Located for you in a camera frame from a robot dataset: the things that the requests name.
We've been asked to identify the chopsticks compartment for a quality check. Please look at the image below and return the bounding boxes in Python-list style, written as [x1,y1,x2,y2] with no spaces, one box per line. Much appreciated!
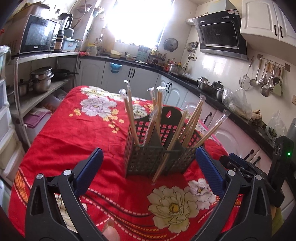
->
[144,86,165,145]
[152,95,230,183]
[119,80,139,146]

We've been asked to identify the metal kitchen shelf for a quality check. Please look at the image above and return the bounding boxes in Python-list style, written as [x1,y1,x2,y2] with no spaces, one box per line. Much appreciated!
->
[10,52,79,147]

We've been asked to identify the left hand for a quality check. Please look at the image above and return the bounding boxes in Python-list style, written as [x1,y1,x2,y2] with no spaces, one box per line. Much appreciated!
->
[102,218,120,241]

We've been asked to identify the red floral tablecloth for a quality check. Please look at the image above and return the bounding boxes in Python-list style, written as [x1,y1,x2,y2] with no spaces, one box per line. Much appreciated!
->
[8,86,219,240]

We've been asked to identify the plastic drawer unit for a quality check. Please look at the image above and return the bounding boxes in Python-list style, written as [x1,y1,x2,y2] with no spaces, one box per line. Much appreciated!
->
[0,46,25,182]

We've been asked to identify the green hanging spatula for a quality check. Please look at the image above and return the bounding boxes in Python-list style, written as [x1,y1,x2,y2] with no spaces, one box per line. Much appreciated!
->
[273,66,284,96]

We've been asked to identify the clear plastic bag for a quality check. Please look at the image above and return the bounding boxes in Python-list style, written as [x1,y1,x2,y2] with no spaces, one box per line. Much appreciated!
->
[222,88,252,120]

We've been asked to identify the hanging metal ladle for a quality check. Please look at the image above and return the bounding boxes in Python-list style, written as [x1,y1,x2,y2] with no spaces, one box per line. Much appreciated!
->
[249,58,262,87]

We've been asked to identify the purple lid storage box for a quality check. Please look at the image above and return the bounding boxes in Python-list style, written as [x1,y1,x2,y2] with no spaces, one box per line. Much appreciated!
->
[23,108,52,143]

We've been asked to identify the black plastic utensil basket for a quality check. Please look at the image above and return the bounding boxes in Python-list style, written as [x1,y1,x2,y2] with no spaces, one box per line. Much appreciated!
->
[124,106,201,176]

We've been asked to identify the steel kettle on stove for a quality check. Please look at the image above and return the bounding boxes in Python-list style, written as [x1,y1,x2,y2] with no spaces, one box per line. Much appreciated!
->
[197,77,209,91]

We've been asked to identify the stainless steel stacked pots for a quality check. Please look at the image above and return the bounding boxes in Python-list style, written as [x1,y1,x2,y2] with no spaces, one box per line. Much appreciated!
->
[31,66,54,93]

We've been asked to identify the black frying pan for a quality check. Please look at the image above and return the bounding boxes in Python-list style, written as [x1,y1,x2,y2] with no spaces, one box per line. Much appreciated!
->
[52,69,79,80]

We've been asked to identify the black range hood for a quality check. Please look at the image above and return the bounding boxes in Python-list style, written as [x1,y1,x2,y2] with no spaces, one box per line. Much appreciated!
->
[192,9,248,61]

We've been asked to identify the white upper cabinet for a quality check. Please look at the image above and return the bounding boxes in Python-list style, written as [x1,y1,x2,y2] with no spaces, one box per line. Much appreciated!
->
[240,1,295,47]

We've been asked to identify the blue hanging bowl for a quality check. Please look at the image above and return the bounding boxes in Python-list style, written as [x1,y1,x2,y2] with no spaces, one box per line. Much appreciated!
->
[109,62,122,74]

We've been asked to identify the black microwave oven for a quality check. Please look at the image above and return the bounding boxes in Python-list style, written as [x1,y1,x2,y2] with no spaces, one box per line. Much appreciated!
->
[1,15,58,56]

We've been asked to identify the blender with black base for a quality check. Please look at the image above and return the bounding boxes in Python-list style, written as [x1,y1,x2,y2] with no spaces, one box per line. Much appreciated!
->
[57,13,73,38]

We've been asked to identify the hanging wire strainer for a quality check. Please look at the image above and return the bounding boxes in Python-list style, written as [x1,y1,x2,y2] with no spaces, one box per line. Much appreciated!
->
[239,57,254,91]

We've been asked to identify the small wall fan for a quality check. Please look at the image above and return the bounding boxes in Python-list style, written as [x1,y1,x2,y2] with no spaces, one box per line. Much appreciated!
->
[164,38,179,52]

